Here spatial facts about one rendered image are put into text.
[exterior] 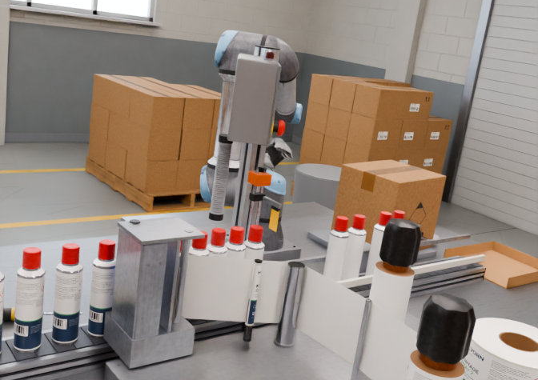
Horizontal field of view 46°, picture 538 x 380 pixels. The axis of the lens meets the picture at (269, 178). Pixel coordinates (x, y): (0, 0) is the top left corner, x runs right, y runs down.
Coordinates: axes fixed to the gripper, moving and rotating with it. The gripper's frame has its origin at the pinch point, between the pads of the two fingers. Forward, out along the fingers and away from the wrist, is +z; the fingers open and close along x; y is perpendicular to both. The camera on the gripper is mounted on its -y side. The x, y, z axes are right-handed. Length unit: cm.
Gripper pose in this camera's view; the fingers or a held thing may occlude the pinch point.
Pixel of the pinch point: (279, 158)
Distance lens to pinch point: 208.5
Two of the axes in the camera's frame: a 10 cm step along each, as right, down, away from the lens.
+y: 4.8, 6.8, 5.5
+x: -7.7, 6.3, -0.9
